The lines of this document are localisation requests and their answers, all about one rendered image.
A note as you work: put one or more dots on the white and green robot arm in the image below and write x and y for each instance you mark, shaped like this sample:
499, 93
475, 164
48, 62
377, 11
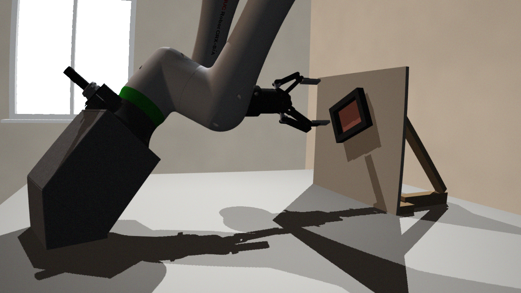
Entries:
215, 88

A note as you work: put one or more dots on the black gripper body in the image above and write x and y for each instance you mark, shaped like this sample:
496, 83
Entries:
272, 101

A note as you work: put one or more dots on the dark grey rectangular frame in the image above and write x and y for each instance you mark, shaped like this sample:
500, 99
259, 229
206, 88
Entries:
350, 116

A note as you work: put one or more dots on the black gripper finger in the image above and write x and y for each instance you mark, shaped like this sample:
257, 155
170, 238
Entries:
301, 123
299, 79

